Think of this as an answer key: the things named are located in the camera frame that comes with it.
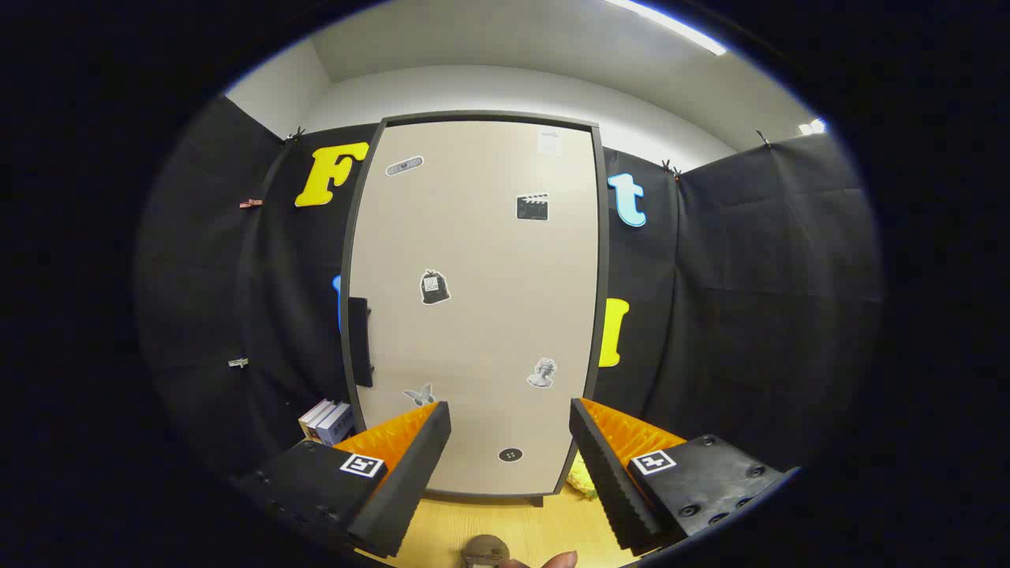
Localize ceiling strip light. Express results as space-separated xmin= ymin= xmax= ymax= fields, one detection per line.
xmin=608 ymin=0 xmax=728 ymax=56

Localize grey shoe cabinet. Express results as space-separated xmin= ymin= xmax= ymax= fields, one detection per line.
xmin=339 ymin=110 xmax=612 ymax=507

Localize black backdrop cloth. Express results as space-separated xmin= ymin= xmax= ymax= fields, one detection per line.
xmin=134 ymin=95 xmax=883 ymax=482

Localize yellow plush toy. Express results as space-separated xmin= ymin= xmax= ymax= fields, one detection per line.
xmin=567 ymin=451 xmax=598 ymax=498

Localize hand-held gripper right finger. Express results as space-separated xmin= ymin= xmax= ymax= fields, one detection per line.
xmin=569 ymin=398 xmax=791 ymax=555

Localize black cabinet door handle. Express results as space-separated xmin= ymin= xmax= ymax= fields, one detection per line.
xmin=348 ymin=297 xmax=374 ymax=388

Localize brown fluffy shoe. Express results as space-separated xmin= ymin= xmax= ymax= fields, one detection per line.
xmin=462 ymin=535 xmax=514 ymax=568

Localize white spine book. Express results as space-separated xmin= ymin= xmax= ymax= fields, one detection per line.
xmin=298 ymin=398 xmax=336 ymax=441

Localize blue cover book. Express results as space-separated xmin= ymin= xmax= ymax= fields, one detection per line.
xmin=316 ymin=402 xmax=356 ymax=447

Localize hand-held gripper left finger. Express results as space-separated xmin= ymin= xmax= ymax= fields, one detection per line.
xmin=235 ymin=401 xmax=453 ymax=559

